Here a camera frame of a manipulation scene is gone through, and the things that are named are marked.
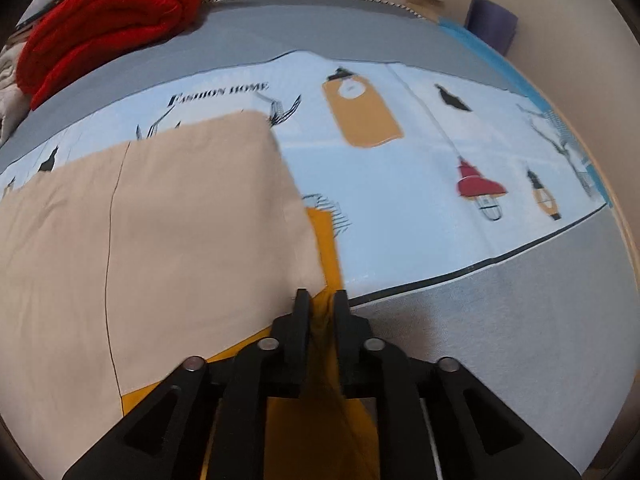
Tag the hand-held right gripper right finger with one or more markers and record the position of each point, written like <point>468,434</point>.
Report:
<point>345,340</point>

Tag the red knit sweater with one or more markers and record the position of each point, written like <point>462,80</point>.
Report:
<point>100,20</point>

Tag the purple mat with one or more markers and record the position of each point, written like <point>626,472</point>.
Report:
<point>492,25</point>

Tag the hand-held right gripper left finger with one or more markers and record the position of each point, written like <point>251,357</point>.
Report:
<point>300,340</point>

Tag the beige and orange jacket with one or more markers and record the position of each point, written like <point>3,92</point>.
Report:
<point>200,210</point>

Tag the grey and blue printed bedsheet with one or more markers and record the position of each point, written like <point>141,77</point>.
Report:
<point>400,160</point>

